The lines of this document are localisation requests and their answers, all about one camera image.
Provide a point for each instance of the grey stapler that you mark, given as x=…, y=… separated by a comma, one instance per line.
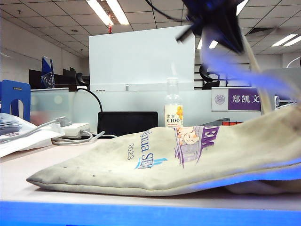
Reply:
x=218, y=121

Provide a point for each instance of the white red-printed plastic bag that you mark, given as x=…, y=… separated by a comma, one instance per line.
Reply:
x=28, y=141

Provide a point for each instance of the white board panel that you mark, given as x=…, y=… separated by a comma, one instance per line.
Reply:
x=141, y=58

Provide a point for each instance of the stapled paper stack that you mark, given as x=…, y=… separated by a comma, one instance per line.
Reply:
x=9, y=124

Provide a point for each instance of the black wall shelf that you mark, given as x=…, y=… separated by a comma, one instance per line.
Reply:
x=227, y=81

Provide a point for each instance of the red hanging ornament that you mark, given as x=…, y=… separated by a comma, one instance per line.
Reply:
x=110, y=29

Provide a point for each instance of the blue metal bookend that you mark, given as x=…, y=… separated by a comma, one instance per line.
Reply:
x=14, y=90

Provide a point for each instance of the cream printed canvas bag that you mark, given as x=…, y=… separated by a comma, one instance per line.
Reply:
x=117, y=169

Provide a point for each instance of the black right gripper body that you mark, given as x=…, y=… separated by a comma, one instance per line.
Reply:
x=209, y=11

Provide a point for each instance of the dark desk partition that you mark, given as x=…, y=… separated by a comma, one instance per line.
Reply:
x=35, y=80

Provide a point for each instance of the black rectangular box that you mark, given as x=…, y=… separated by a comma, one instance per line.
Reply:
x=127, y=123

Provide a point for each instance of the Rubik's cube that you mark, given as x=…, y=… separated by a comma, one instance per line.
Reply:
x=229, y=123

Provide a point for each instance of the purple white name plate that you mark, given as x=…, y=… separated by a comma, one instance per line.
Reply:
x=242, y=100

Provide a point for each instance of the black office chair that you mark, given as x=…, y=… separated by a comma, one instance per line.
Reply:
x=208, y=83

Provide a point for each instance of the clear C100 drink bottle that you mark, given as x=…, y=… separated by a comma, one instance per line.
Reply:
x=174, y=117

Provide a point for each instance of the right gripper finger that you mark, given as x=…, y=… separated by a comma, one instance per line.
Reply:
x=218, y=35
x=235, y=30

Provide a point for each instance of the blue glass trophy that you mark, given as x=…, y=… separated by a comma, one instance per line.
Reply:
x=47, y=70

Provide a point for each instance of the white power strip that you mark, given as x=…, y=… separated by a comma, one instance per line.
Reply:
x=75, y=129

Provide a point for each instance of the frosted glass desk partition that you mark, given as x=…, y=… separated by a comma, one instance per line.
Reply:
x=131, y=101

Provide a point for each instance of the ceiling light panel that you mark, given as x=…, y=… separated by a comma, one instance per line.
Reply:
x=213, y=44
x=285, y=40
x=115, y=11
x=242, y=5

